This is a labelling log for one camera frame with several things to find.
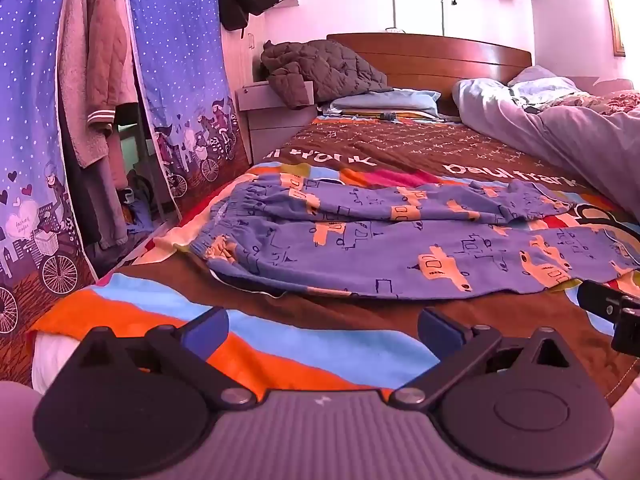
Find framed wall picture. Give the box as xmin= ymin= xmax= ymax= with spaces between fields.
xmin=597 ymin=0 xmax=629 ymax=58

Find pink fleece coat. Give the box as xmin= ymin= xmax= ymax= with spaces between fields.
xmin=57 ymin=0 xmax=112 ymax=169

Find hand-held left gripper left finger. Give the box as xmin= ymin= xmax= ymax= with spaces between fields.
xmin=75 ymin=307 xmax=256 ymax=408

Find blue dotted printed curtain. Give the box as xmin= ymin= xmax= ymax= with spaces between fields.
xmin=0 ymin=0 xmax=99 ymax=376
xmin=120 ymin=0 xmax=251 ymax=222

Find lavender duvet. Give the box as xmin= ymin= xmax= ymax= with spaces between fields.
xmin=452 ymin=77 xmax=640 ymax=222

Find pile of clothes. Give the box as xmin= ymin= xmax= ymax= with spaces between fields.
xmin=117 ymin=169 xmax=157 ymax=236

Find colourful printed bed sheet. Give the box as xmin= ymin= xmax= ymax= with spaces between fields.
xmin=27 ymin=110 xmax=640 ymax=407

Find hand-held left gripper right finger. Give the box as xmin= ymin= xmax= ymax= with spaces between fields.
xmin=390 ymin=307 xmax=575 ymax=408

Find wooden headboard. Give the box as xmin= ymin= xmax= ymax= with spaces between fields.
xmin=326 ymin=33 xmax=533 ymax=118

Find purple car-print pants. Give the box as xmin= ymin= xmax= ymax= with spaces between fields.
xmin=190 ymin=172 xmax=640 ymax=302

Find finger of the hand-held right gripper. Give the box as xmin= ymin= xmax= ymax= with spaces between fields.
xmin=577 ymin=280 xmax=640 ymax=322

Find grey nightstand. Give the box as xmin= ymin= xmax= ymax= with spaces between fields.
xmin=235 ymin=80 xmax=319 ymax=164

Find light blue pillow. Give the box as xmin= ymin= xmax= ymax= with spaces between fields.
xmin=320 ymin=88 xmax=442 ymax=121

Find pink floral blanket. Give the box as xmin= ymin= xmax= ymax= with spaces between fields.
xmin=582 ymin=91 xmax=640 ymax=117

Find white printed pillow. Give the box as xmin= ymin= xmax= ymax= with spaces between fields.
xmin=507 ymin=65 xmax=592 ymax=108

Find brown quilted jacket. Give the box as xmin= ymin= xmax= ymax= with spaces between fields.
xmin=260 ymin=39 xmax=389 ymax=110

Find pink quilted jacket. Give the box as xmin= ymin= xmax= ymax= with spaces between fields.
xmin=85 ymin=0 xmax=139 ymax=136

